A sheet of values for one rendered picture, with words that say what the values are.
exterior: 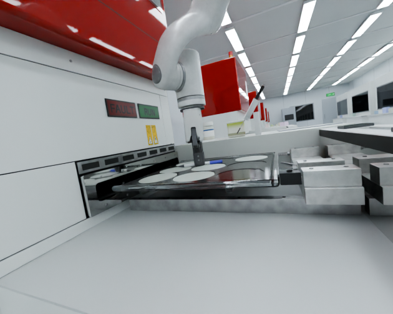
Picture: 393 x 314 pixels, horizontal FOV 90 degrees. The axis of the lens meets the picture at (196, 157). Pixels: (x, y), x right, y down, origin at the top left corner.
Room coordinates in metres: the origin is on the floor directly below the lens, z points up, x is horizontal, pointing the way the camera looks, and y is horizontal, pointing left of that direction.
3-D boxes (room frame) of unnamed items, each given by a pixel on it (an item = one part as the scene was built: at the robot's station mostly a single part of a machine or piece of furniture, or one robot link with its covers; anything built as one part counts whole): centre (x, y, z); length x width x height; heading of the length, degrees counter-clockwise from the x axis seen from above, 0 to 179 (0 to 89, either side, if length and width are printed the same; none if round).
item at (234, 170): (0.56, -0.03, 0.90); 0.34 x 0.34 x 0.01; 67
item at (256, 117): (0.74, -0.23, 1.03); 0.06 x 0.04 x 0.13; 67
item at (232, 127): (0.85, -0.19, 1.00); 0.07 x 0.07 x 0.07; 76
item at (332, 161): (0.40, -0.25, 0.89); 0.08 x 0.03 x 0.03; 67
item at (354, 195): (0.47, -0.28, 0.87); 0.36 x 0.08 x 0.03; 157
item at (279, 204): (0.42, -0.04, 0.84); 0.50 x 0.02 x 0.03; 67
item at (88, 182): (0.63, 0.17, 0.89); 0.44 x 0.02 x 0.10; 157
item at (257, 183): (0.39, 0.04, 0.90); 0.37 x 0.01 x 0.01; 67
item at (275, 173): (0.49, -0.20, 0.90); 0.38 x 0.01 x 0.01; 157
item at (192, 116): (0.61, -0.01, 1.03); 0.10 x 0.07 x 0.11; 173
